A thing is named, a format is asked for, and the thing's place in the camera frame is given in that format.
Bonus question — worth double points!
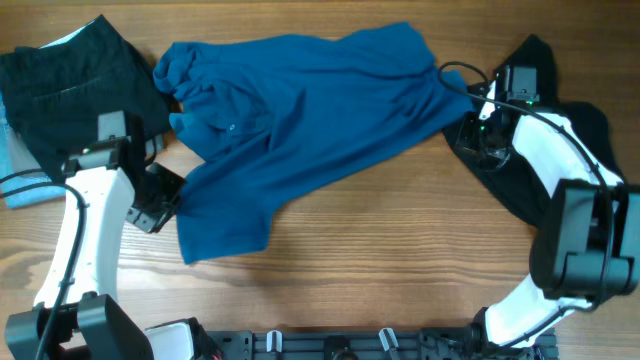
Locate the blue polo shirt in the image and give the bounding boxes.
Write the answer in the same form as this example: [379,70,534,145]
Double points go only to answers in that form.
[153,23,472,264]

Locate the folded light blue jeans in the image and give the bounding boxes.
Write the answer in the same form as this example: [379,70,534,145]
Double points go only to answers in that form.
[1,104,64,209]

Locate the black garment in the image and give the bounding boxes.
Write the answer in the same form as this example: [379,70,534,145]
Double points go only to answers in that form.
[442,34,625,226]

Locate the folded grey garment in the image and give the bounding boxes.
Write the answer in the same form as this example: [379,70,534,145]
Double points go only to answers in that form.
[1,129,164,174]

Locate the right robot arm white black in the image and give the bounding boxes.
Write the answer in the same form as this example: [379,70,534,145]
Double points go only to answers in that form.
[464,113,639,356]

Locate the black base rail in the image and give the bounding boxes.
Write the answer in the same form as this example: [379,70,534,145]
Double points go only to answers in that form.
[208,328,560,360]

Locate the folded black pants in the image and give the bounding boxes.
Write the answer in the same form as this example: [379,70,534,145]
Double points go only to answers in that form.
[1,16,171,182]

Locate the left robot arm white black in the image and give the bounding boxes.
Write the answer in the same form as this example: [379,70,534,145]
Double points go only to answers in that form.
[5,150,202,359]

